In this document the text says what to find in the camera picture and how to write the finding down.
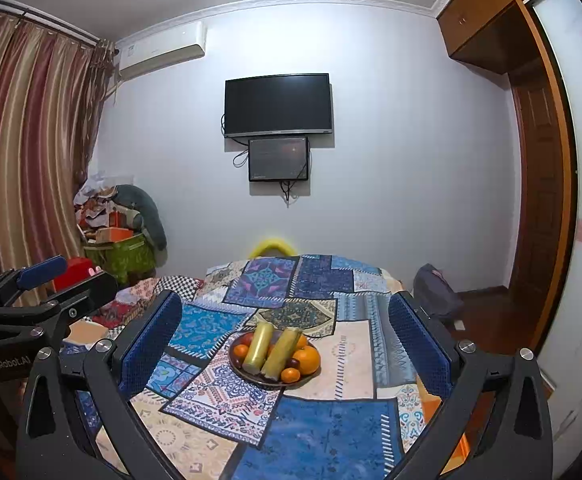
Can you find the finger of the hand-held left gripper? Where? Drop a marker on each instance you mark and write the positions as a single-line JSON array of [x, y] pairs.
[[91, 290], [41, 268]]

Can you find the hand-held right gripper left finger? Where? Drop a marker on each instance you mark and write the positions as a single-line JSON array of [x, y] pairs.
[[151, 345]]

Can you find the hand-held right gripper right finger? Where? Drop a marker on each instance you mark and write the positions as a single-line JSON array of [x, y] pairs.
[[421, 350]]

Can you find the large red tomato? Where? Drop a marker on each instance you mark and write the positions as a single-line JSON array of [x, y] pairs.
[[241, 351]]

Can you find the pale green cucumber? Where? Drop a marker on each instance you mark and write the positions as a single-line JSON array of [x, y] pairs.
[[281, 352], [258, 350]]

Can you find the dark purple plate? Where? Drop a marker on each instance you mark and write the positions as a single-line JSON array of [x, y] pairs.
[[258, 377]]

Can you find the small red tomato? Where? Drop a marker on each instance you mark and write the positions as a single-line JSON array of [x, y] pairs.
[[290, 376]]

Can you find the red plastic object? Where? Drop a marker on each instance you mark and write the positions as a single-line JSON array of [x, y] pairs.
[[78, 270]]

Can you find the beige cardboard box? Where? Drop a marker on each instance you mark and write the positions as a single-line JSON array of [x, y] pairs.
[[86, 331]]

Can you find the orange box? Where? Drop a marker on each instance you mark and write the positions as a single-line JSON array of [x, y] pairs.
[[116, 235]]

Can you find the grey backpack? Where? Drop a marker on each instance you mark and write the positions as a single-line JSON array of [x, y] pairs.
[[436, 290]]

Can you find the black white checkered cloth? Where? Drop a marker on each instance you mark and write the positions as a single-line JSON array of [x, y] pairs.
[[186, 287]]

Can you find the pile of crumpled paper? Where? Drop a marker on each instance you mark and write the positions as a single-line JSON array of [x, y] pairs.
[[93, 200]]

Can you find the beige patterned cloth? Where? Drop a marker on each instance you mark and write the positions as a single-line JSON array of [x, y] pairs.
[[171, 435]]

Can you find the orange with sticker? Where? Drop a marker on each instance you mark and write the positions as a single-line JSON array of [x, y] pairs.
[[302, 341]]

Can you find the blue patchwork tablecloth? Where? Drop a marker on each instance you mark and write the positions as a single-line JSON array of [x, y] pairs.
[[321, 435]]

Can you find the striped brown curtain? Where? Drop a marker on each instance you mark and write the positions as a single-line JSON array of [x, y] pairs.
[[26, 135]]

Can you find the white appliance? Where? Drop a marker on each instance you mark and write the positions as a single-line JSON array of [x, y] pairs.
[[571, 385]]

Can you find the yellow object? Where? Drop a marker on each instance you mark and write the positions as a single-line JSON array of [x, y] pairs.
[[271, 246]]

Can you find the brown wooden door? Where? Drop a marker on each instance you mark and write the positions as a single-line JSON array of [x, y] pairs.
[[541, 210]]

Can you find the white air conditioner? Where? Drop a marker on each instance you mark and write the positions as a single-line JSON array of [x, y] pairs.
[[163, 50]]

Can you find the wooden overhead cabinet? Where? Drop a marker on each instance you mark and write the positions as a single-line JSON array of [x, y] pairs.
[[491, 20]]

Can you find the small black wall monitor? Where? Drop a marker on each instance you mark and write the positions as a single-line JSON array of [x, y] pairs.
[[278, 157]]

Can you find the large black wall television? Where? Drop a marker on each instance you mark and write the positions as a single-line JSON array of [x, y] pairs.
[[278, 105]]

